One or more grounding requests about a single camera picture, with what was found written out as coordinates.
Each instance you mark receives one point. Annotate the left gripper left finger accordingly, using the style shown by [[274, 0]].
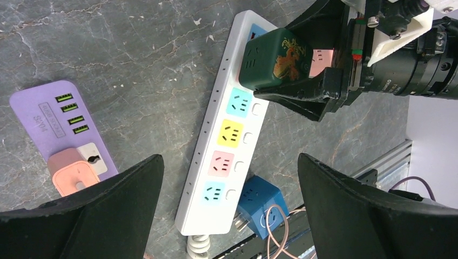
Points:
[[111, 219]]

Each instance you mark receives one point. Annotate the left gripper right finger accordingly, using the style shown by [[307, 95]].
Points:
[[351, 219]]

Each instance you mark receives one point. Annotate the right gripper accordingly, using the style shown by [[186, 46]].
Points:
[[404, 48]]

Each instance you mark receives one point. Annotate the pink cube socket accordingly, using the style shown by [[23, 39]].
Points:
[[320, 60]]

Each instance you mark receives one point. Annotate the dark green cube socket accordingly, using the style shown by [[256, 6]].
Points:
[[275, 58]]

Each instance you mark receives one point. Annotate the pink charger plug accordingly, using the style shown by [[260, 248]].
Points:
[[74, 177]]

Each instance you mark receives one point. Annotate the blue cube socket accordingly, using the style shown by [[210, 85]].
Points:
[[259, 207]]

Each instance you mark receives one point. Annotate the white multicolour power strip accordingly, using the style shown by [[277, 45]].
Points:
[[226, 141]]

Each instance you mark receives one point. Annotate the purple USB power strip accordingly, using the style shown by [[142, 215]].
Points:
[[56, 118]]

